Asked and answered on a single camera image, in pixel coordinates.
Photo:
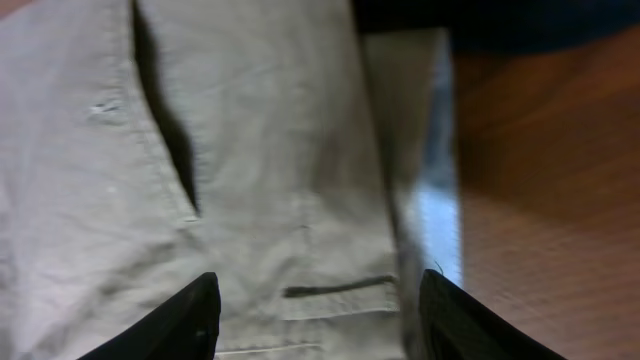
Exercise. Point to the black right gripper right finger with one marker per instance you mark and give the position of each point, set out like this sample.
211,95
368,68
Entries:
455,326

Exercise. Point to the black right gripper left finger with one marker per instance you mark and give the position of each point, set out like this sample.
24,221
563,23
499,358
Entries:
184,327

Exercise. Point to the olive green shorts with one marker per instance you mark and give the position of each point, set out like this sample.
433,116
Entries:
144,143

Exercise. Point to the navy blue garment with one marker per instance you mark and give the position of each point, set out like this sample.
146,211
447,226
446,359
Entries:
502,26

